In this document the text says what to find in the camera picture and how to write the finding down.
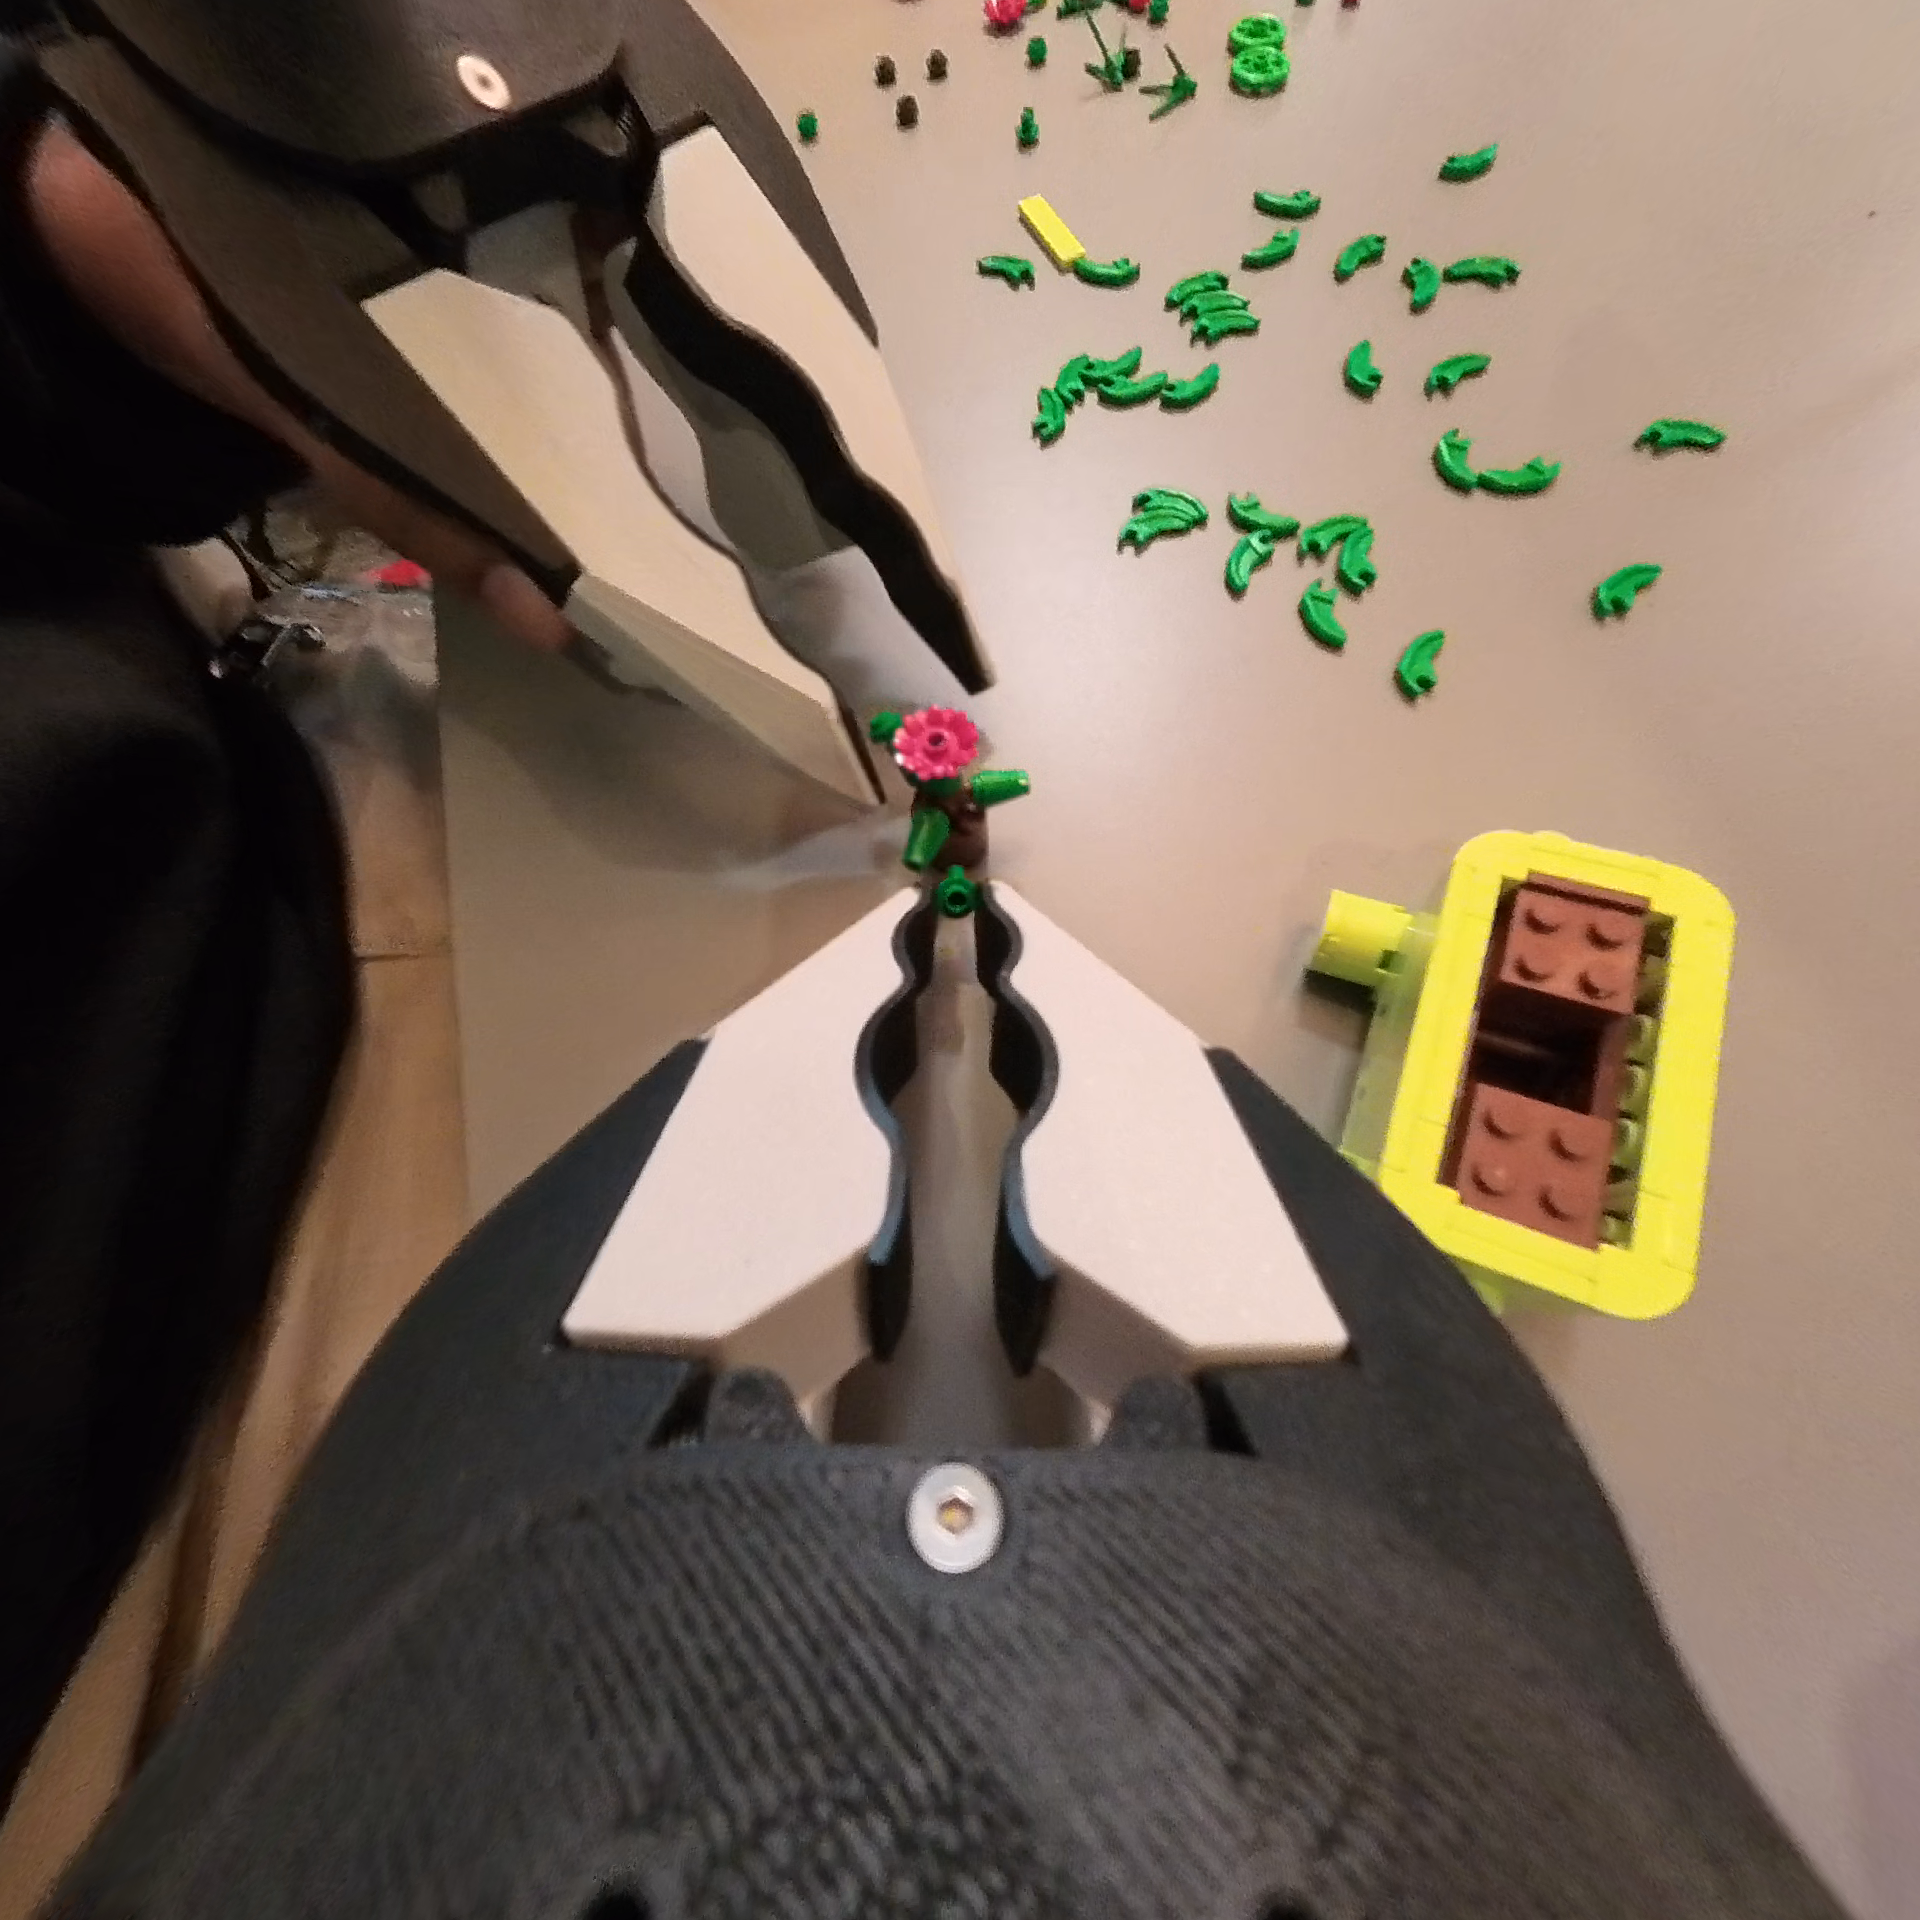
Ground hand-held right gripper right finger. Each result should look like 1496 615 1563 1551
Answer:
973 881 1353 1425

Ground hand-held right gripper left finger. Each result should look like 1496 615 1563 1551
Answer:
557 884 942 1429

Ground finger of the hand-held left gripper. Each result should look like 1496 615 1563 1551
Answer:
608 123 997 696
358 238 891 817

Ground pink toy brick flower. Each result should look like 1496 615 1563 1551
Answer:
869 706 1036 874

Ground person's left hand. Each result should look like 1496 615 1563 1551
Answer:
22 128 582 653

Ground scattered green toy leaves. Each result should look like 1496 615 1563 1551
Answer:
977 140 1727 706

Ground pile of small mixed toy pieces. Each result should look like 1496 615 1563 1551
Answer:
794 0 1367 153

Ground lime green toy brick pot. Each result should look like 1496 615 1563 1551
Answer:
1302 831 1739 1324

